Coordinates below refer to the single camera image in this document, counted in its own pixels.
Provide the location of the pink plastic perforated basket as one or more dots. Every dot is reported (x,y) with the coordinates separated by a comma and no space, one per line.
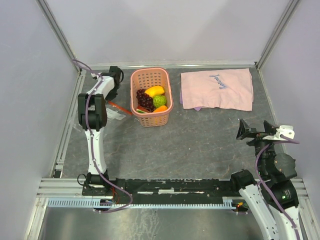
(143,79)

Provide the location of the aluminium frame rail front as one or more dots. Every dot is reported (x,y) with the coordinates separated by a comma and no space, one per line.
(69,188)

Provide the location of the pink embroidered cloth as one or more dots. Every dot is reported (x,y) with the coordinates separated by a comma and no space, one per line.
(224,89)

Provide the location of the watermelon slice toy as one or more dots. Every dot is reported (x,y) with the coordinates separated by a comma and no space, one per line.
(142,110)

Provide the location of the green custard apple toy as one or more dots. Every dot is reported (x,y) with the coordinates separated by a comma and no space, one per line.
(159,100)

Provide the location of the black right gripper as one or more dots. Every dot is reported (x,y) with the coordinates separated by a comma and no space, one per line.
(268,128)

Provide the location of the yellow toy mango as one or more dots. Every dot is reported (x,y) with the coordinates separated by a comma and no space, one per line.
(155,91)

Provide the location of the purple cloth under pink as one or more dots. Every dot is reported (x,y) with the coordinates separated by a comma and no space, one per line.
(181,102)

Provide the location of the dark red grape bunch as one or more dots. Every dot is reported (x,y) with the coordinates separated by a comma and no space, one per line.
(144,100)

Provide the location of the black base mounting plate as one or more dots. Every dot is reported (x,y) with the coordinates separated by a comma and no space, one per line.
(164,191)

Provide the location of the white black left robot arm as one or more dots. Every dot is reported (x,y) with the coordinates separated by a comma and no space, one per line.
(93,117)

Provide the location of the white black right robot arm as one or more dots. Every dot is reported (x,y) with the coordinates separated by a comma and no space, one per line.
(272,198)

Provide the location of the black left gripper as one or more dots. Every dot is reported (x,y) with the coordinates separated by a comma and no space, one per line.
(112,96)

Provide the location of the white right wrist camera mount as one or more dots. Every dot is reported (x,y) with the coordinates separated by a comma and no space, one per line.
(282,133)

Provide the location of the clear zip top bag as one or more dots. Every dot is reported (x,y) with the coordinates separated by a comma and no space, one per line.
(116,112)

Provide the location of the orange toy fruit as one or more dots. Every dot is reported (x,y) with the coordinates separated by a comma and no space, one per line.
(160,109)

